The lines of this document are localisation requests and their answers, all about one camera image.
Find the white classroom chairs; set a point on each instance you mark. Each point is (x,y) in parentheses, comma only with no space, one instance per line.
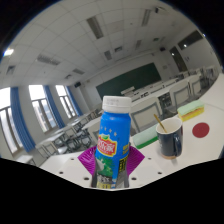
(145,115)

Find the yellow and green sponge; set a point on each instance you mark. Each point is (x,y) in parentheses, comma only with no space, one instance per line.
(190,110)

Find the flat round red coaster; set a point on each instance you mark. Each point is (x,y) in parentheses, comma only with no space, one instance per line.
(201,130)

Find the ceiling light panels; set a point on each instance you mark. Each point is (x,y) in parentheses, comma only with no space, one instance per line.
(95,26)

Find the dark blue mug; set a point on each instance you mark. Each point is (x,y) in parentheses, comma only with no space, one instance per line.
(170,143)

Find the dark wide wall window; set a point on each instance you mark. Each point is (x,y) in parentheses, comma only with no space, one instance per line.
(190,40)

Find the tall window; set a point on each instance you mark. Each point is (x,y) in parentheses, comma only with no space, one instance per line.
(6,123)
(65,101)
(41,108)

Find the black wall speaker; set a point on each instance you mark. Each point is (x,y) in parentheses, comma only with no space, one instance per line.
(77,84)
(162,49)

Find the dark door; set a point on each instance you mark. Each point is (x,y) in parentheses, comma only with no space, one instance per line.
(178,59)

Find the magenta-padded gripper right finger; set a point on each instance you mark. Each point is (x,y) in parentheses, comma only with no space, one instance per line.
(136,160)

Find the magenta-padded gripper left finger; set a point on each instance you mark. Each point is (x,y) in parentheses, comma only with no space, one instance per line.
(87,160)

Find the blue drink bottle white cap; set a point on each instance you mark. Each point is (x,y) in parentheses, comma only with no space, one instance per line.
(111,140)

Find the thin wooden stirring stick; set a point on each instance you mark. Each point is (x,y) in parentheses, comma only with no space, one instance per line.
(160,123)

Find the dark green chalkboard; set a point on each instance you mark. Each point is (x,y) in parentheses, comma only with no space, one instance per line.
(130,80)

